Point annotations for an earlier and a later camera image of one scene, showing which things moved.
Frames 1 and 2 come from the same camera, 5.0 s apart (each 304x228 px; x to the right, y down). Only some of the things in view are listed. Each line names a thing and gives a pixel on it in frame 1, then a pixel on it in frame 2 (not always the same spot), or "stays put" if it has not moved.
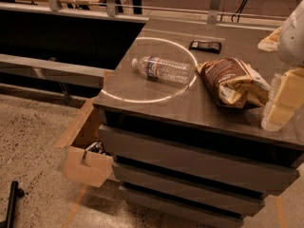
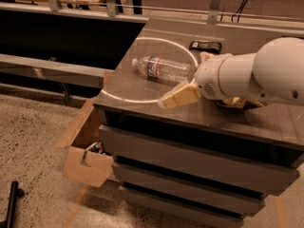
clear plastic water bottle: x=165 y=69 stays put
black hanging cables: x=242 y=4 stays put
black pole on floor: x=14 y=192 stays put
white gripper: x=293 y=37 -> x=207 y=76
